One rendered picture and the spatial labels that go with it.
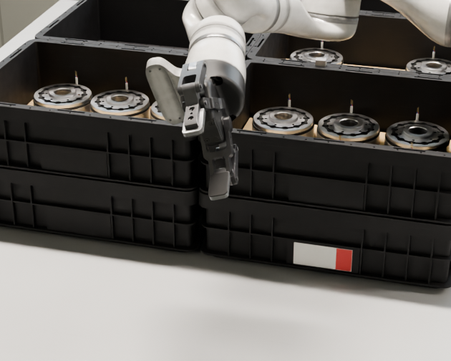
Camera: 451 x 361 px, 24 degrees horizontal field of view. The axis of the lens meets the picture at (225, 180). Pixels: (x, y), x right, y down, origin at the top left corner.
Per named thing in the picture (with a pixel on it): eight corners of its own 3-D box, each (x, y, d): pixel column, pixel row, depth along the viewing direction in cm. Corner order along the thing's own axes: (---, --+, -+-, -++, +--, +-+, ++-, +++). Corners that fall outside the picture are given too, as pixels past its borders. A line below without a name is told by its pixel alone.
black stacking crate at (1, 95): (242, 122, 185) (243, 61, 180) (194, 198, 160) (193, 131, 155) (36, 99, 195) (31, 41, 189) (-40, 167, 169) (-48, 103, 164)
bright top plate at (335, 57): (346, 53, 203) (346, 50, 203) (337, 71, 194) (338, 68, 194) (296, 48, 205) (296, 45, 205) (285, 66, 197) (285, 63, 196)
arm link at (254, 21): (220, -42, 131) (275, -37, 142) (175, 2, 135) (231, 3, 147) (249, 3, 129) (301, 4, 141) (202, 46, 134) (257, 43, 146)
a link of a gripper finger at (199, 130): (186, 117, 113) (183, 138, 110) (184, 112, 112) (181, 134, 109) (205, 112, 112) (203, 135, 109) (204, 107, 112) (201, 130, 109)
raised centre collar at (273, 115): (300, 114, 176) (300, 111, 175) (295, 126, 171) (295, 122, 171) (271, 112, 177) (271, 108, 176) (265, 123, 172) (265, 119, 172)
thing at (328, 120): (381, 118, 175) (381, 114, 175) (377, 143, 167) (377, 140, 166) (321, 114, 177) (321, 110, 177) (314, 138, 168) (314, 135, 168)
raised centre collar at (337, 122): (364, 120, 173) (364, 117, 173) (362, 133, 169) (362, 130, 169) (335, 118, 174) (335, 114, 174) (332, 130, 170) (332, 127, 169)
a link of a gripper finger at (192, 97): (190, 104, 114) (187, 132, 110) (182, 82, 112) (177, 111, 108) (203, 101, 113) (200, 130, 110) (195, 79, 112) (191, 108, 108)
